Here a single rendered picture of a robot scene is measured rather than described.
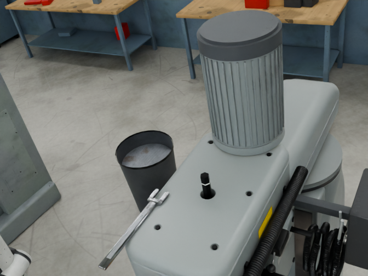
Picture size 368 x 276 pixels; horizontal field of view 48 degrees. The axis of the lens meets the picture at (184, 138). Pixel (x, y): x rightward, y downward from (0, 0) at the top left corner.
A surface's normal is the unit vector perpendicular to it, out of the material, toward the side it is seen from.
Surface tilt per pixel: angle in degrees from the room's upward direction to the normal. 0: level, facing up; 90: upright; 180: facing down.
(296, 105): 0
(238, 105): 90
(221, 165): 0
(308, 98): 0
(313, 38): 90
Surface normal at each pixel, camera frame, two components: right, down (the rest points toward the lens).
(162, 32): -0.49, 0.58
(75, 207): -0.16, -0.79
